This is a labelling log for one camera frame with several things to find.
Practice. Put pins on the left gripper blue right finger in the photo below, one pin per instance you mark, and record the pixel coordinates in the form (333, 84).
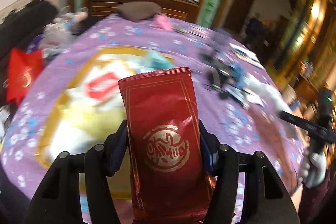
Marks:
(209, 150)

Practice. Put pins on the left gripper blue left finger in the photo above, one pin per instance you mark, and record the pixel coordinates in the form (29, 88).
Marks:
(116, 146)

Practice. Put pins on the red foil snack packet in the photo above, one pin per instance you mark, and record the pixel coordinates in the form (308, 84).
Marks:
(168, 181)

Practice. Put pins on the maroon sleeved right forearm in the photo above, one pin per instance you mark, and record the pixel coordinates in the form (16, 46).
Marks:
(312, 199)

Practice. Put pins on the pink soft cloth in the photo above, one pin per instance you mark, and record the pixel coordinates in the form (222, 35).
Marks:
(162, 22)

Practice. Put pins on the white gloved right hand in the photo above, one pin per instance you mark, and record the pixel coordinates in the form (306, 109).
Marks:
(313, 168)

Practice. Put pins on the purple floral tablecloth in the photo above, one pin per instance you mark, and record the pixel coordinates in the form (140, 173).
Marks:
(253, 164)

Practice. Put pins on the yellow white plush toy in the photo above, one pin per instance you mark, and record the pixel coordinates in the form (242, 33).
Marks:
(268, 93)

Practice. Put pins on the teal snack packet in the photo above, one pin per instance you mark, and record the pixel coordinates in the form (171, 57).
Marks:
(155, 60)

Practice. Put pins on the white booklet on table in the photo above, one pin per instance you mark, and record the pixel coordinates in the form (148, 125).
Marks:
(246, 55)

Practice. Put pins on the black phone stand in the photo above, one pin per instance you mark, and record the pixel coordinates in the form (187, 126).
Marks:
(218, 39)

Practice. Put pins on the clear plastic bags pile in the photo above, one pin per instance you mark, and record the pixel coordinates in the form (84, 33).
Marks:
(61, 32)

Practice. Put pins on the person in dark clothes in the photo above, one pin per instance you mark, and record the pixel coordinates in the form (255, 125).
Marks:
(253, 31)

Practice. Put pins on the red gift bag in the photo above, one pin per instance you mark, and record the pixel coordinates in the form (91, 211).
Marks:
(22, 71)

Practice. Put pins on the brown folded cloth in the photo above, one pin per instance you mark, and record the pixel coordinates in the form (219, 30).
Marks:
(138, 11)

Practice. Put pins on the black suitcase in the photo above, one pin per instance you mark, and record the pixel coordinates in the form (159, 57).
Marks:
(20, 27)

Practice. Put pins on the black device with cables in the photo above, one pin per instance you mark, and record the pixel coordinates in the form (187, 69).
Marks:
(228, 80)

